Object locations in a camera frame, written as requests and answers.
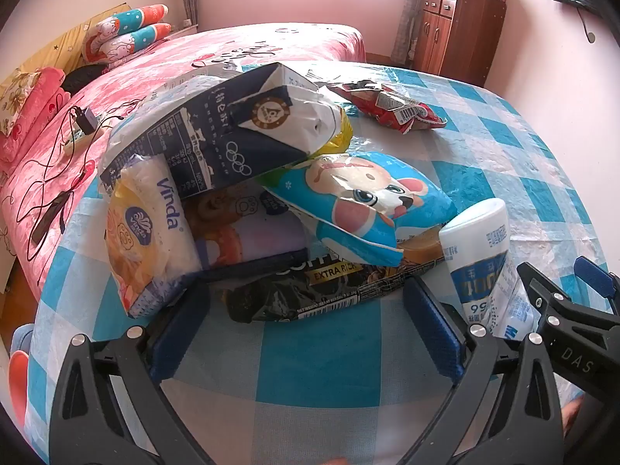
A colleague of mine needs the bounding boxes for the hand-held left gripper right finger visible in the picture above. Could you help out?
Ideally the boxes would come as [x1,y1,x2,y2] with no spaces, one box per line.
[402,276,565,465]

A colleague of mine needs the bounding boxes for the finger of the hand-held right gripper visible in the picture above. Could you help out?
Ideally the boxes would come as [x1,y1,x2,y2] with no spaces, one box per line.
[517,262,620,398]
[574,257,620,323]

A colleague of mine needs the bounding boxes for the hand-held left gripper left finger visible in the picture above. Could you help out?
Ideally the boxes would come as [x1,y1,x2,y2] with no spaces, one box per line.
[48,276,216,465]

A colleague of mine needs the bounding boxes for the white plastic bottle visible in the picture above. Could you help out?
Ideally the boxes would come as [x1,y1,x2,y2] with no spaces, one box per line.
[438,198,538,344]

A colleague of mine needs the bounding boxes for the black coffee packet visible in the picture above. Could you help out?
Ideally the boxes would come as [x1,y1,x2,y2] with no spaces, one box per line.
[225,247,446,324]

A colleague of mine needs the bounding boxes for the blue cartoon snack bag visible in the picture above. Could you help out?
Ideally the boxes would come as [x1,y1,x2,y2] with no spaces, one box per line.
[262,152,458,267]

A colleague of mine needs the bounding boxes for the dark blue white milk carton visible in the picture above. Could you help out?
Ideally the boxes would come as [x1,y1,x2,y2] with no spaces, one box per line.
[99,63,347,199]

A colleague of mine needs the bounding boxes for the yellow snack bag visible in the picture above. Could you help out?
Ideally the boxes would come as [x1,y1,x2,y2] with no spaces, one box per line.
[320,107,354,158]

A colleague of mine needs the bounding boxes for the white tissue pack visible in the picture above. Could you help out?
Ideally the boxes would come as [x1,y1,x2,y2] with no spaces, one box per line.
[105,154,204,319]

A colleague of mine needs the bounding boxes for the purple donut snack bag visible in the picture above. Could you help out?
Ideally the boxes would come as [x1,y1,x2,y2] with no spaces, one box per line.
[184,189,311,282]

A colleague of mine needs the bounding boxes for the black phone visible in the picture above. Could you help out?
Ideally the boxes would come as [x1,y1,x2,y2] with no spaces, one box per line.
[31,191,71,245]

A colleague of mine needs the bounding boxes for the black charger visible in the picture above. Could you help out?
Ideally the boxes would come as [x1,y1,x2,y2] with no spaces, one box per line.
[72,107,100,135]

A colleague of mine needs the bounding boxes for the red snack packet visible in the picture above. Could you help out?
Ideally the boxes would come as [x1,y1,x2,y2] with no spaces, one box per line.
[327,81,449,134]

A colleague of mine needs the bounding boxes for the pink folded quilt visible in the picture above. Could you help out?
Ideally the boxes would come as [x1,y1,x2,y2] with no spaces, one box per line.
[0,68,73,165]

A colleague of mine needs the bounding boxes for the dark cloth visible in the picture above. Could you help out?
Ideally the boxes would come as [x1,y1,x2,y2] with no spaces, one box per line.
[62,63,110,94]

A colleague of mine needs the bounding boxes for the brown wooden cabinet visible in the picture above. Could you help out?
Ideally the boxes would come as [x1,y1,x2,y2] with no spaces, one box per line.
[413,0,509,89]

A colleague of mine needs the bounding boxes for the floral pillow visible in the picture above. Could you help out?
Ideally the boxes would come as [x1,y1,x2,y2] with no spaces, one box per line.
[0,69,42,131]

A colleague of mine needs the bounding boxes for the bed with pink bedspread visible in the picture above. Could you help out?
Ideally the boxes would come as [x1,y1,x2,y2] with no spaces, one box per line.
[0,23,366,301]

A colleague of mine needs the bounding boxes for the yellow wooden headboard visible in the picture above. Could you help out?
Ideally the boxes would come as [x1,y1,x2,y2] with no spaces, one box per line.
[0,2,131,88]

